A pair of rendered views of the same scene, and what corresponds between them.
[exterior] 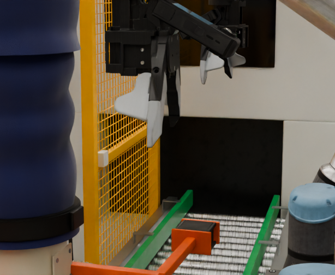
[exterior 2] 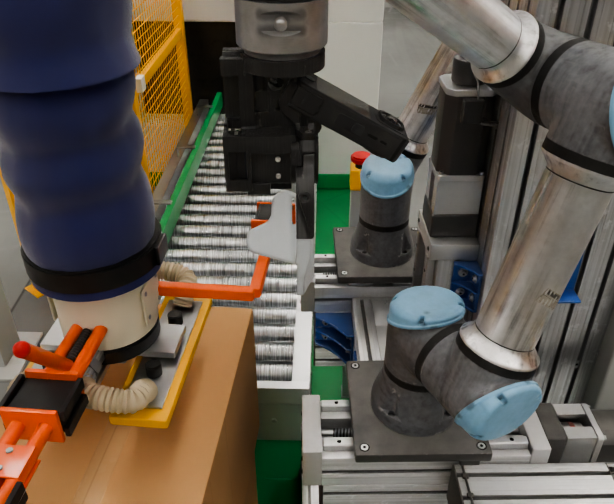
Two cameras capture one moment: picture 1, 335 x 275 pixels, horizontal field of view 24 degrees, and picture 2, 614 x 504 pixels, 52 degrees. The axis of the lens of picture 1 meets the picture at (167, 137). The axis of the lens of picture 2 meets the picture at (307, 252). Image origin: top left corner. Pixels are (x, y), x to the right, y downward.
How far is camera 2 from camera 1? 52 cm
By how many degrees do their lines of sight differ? 25
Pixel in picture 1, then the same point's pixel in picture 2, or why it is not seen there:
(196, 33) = (354, 132)
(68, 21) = (123, 29)
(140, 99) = (282, 233)
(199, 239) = not seen: hidden behind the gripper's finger
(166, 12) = (310, 104)
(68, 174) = (146, 208)
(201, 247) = not seen: hidden behind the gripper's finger
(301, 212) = (376, 188)
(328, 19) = (474, 46)
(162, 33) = (306, 136)
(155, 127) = (308, 272)
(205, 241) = not seen: hidden behind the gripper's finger
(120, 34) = (245, 140)
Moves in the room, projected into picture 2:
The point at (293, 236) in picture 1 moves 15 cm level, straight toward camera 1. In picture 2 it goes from (366, 209) to (375, 245)
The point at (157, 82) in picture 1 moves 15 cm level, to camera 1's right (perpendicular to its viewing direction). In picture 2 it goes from (309, 214) to (474, 197)
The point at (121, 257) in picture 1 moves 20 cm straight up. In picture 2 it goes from (170, 174) to (164, 132)
